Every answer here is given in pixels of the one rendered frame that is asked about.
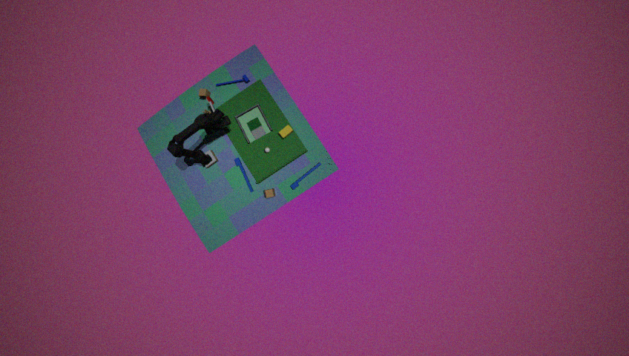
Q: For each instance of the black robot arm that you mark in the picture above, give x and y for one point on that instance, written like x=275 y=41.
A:
x=203 y=121

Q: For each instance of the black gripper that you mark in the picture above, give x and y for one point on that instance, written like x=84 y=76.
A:
x=225 y=120

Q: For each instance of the green putting mat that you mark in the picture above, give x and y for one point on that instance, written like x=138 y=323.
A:
x=259 y=162

